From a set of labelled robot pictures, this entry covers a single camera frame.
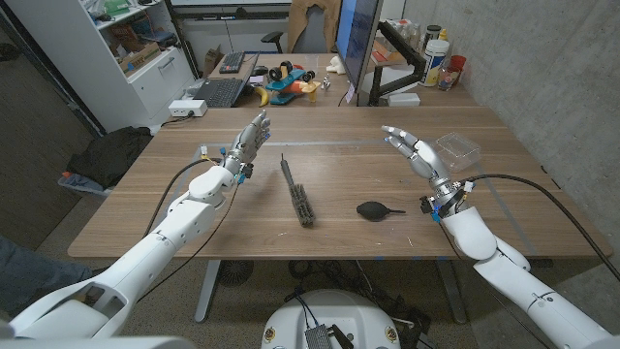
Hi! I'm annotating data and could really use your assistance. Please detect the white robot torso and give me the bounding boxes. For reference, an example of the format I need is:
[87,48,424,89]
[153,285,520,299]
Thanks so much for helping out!
[260,289,402,349]

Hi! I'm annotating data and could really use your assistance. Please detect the orange teal toy airplane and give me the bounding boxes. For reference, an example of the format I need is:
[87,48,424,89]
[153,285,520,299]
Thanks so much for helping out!
[264,60,323,106]

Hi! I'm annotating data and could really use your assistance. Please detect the dark bottle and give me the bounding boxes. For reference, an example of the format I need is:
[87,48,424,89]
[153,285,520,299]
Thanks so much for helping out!
[423,23,443,49]

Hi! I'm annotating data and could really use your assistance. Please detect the black round fan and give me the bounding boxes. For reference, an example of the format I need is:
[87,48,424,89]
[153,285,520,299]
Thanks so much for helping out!
[217,260,256,288]

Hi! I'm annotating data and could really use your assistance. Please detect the glass jar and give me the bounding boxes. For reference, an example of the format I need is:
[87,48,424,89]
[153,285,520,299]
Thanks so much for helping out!
[437,65,461,92]

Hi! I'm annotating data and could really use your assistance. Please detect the black floor cable bundle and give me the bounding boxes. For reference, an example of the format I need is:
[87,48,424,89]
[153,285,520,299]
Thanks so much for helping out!
[285,259,432,340]

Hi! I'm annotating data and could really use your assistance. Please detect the black office chair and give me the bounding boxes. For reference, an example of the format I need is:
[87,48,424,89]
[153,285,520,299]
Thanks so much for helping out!
[260,0,343,54]

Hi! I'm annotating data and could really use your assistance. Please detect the black rubber air blower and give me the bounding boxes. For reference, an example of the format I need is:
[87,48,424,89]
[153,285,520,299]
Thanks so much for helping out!
[356,201,407,223]

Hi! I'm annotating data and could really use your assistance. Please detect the small white box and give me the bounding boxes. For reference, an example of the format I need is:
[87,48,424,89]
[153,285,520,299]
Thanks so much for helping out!
[387,91,421,108]

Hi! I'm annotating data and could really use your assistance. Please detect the wooden back desk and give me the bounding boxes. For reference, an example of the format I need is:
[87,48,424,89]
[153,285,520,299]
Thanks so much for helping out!
[207,51,479,109]

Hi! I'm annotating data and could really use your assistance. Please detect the cardboard box with print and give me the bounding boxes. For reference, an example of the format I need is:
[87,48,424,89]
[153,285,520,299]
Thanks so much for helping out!
[108,23,162,74]

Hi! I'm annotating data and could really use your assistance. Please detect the black keyboard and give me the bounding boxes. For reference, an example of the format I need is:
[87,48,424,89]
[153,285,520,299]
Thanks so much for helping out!
[218,50,246,75]

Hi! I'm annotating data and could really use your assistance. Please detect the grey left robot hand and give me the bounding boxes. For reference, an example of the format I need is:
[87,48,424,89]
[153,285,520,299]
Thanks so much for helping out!
[223,110,271,175]

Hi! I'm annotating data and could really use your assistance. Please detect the person leg in jeans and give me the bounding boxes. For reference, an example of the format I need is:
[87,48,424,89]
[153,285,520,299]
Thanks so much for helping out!
[0,235,96,319]

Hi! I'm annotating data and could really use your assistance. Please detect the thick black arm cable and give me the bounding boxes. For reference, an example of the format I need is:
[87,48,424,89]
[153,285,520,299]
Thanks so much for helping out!
[459,173,620,282]
[143,157,224,237]

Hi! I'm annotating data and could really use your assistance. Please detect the white shelf cabinet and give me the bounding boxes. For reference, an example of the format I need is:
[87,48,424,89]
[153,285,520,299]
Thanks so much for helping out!
[4,0,198,133]

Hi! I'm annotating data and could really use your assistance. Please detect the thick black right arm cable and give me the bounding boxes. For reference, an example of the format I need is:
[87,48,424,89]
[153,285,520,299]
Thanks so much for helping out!
[459,173,620,282]

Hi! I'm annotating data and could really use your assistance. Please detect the brown jacket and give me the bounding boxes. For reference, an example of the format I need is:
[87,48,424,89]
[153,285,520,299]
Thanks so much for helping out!
[286,0,343,53]

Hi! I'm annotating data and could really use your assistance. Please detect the grey table leg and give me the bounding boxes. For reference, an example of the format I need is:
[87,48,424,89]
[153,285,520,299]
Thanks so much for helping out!
[435,259,469,325]
[193,260,222,324]

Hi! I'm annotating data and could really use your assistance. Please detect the computer monitor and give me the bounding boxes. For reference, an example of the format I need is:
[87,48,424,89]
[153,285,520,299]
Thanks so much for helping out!
[334,0,385,93]

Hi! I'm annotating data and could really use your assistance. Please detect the grey wire brush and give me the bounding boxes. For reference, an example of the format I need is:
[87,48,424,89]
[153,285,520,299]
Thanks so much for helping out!
[279,153,317,228]

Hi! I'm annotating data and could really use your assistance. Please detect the black bag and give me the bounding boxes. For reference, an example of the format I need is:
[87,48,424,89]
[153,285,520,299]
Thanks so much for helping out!
[65,125,154,190]

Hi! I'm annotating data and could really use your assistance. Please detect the white round canister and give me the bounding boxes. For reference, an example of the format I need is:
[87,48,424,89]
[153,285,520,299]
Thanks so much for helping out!
[419,38,450,88]

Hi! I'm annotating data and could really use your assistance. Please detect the dark laptop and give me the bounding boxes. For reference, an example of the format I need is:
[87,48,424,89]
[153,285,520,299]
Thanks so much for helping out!
[205,50,262,109]

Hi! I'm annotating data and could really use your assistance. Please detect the plain cardboard box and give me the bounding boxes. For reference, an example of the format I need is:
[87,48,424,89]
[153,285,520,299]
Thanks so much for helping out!
[201,46,225,79]

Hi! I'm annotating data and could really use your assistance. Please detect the clear plastic clamshell container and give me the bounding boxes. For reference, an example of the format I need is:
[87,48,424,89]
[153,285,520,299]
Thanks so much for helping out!
[434,132,482,174]

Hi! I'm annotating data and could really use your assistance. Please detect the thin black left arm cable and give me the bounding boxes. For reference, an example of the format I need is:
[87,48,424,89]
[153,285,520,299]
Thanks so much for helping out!
[138,181,241,300]

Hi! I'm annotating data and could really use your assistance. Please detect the white power strip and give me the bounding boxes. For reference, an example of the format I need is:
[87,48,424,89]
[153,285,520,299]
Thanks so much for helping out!
[168,99,208,118]

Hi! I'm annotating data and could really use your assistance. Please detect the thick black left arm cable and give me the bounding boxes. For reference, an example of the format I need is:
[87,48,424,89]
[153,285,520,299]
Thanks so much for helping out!
[143,157,224,237]

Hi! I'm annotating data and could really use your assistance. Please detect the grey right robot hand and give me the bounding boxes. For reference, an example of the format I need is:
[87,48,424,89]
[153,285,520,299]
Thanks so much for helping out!
[381,124,454,191]

